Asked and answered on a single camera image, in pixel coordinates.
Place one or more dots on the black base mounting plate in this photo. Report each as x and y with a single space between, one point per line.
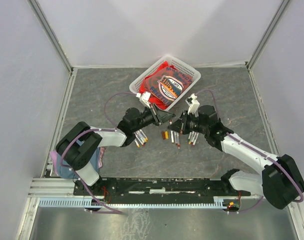
121 186

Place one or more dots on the pens pile under left arm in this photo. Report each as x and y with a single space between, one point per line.
141 137

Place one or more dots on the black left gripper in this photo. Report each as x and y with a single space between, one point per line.
163 117

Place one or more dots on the white plastic basket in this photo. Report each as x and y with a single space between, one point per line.
182 66

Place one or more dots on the red printed cloth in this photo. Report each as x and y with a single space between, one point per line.
165 84

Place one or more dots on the blue pink cloth pile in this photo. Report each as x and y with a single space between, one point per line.
65 173

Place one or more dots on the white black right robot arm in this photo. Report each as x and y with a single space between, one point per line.
276 178

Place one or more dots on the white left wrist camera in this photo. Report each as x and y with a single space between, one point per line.
144 98

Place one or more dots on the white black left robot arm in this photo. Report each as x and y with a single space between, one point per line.
78 146

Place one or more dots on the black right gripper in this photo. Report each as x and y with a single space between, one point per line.
176 126

